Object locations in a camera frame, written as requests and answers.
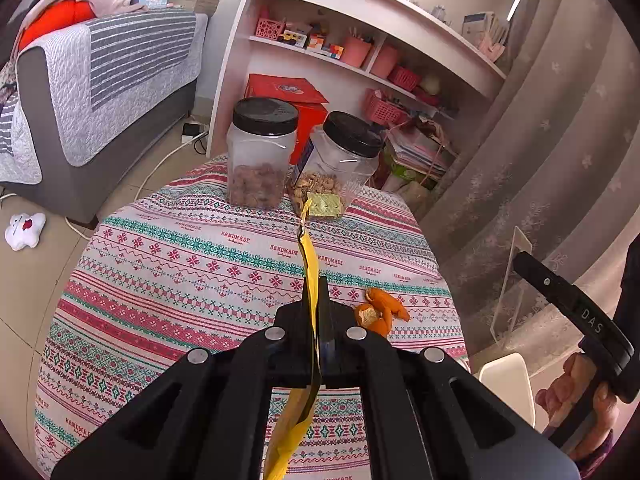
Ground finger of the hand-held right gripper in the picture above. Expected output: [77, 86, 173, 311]
[512, 250, 577, 311]

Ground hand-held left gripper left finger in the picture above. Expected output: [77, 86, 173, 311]
[50, 275, 315, 480]

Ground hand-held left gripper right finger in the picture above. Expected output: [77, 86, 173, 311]
[319, 275, 582, 480]

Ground yellow packet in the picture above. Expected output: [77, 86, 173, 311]
[262, 197, 327, 480]

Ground person's right forearm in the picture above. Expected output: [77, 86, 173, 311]
[580, 431, 627, 479]

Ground person's right hand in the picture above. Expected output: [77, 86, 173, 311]
[535, 352, 623, 463]

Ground clear plastic sheet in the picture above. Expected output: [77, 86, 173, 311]
[491, 226, 537, 342]

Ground orange peel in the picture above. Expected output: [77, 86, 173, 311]
[354, 287, 412, 339]

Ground patterned tablecloth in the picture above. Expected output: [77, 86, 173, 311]
[34, 154, 472, 480]

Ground grey embroidered curtain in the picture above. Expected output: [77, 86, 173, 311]
[415, 0, 640, 382]

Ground clear jar of peanuts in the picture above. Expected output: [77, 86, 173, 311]
[289, 111, 385, 223]

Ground blue white box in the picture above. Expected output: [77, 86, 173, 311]
[296, 139, 316, 186]

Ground clear jar of walnuts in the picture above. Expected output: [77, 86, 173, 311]
[226, 97, 300, 210]

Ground green white box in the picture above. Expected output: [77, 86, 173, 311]
[390, 160, 426, 184]

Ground stack of papers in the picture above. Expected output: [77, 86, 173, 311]
[385, 124, 454, 181]

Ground white power strip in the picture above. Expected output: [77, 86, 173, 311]
[180, 121, 209, 143]

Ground large pink basket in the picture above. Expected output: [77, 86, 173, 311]
[362, 88, 407, 125]

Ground red box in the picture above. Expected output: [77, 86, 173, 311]
[243, 74, 330, 167]

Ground small pink basket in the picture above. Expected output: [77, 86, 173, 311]
[388, 65, 422, 92]

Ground pink cylinder container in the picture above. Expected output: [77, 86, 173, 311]
[370, 45, 400, 79]

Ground pink pen cup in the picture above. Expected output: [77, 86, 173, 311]
[341, 35, 374, 68]

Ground colourful puzzle cubes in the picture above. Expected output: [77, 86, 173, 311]
[306, 33, 346, 59]

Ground white plush toy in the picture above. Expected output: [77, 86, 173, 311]
[4, 212, 47, 252]

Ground pink lattice basket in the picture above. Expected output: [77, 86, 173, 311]
[256, 17, 286, 41]

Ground striped grey quilt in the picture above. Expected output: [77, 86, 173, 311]
[0, 10, 209, 187]

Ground grey sofa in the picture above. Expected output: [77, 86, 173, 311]
[0, 10, 209, 225]

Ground orange cloth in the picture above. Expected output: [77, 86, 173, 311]
[19, 0, 96, 51]

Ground white cable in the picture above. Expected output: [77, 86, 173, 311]
[0, 130, 203, 241]

